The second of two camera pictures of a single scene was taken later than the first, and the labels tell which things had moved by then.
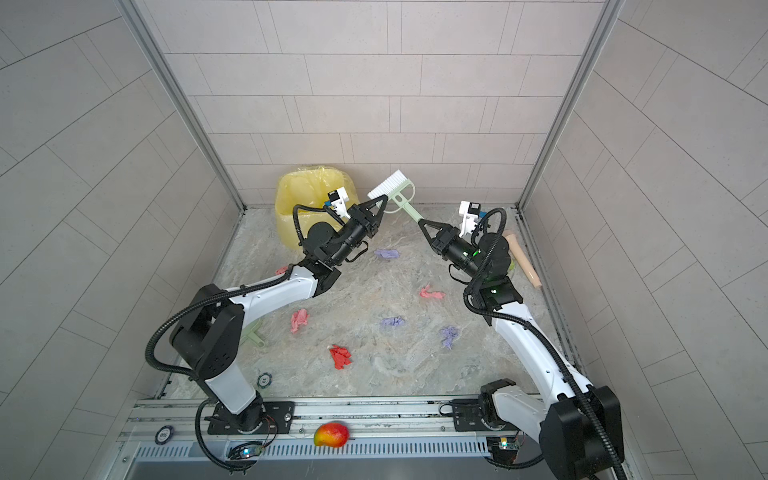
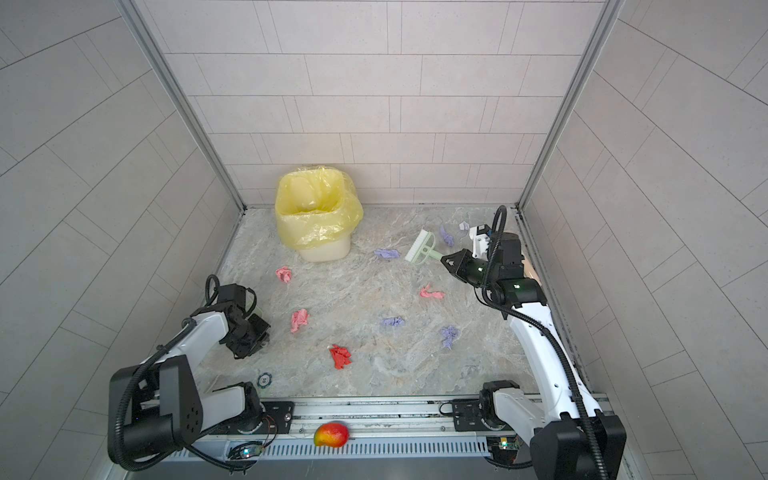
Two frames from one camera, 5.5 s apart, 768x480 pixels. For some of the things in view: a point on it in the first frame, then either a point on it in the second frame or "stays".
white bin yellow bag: [309, 185] stays
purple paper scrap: [450, 333] stays
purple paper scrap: [392, 254] stays
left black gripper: [358, 214] → [245, 348]
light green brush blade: [392, 188] → [421, 248]
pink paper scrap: [437, 294] stays
